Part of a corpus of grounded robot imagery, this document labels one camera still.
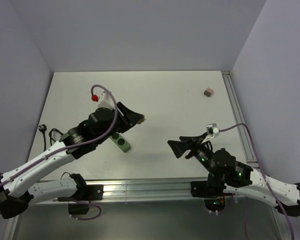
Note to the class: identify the green power strip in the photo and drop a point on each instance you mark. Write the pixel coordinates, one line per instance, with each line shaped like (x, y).
(120, 142)

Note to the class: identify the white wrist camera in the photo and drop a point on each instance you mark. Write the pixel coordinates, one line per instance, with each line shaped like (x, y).
(212, 131)
(103, 100)

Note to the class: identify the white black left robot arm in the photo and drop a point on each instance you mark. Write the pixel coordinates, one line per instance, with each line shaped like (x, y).
(72, 145)

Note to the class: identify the aluminium side rail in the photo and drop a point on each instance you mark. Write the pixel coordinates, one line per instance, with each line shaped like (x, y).
(238, 116)

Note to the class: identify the aluminium front rail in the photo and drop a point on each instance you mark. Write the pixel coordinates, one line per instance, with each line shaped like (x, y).
(138, 190)

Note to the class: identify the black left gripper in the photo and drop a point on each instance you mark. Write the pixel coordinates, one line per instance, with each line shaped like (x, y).
(130, 117)

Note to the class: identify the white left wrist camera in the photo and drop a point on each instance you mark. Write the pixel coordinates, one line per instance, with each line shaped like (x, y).
(103, 100)

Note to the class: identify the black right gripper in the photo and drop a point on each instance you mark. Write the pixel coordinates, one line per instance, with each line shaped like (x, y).
(178, 147)

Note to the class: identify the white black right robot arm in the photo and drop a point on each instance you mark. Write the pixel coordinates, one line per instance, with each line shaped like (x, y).
(227, 175)

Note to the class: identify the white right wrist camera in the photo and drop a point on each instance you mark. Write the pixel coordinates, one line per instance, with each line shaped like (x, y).
(212, 131)

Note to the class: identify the yellow plug adapter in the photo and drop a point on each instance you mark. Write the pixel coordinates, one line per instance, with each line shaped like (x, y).
(141, 121)

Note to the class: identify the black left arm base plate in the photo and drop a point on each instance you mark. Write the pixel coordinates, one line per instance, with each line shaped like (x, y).
(92, 192)

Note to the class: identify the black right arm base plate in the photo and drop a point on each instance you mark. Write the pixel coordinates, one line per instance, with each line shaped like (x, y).
(200, 189)

